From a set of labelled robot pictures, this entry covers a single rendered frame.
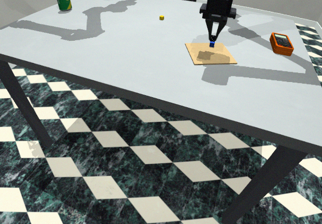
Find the tan mat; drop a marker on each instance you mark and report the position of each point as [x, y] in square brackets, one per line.
[202, 54]

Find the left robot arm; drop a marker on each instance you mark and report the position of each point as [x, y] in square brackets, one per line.
[217, 9]

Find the orange multimeter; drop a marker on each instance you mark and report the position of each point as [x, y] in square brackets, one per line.
[281, 44]

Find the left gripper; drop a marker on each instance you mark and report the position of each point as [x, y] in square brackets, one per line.
[221, 24]

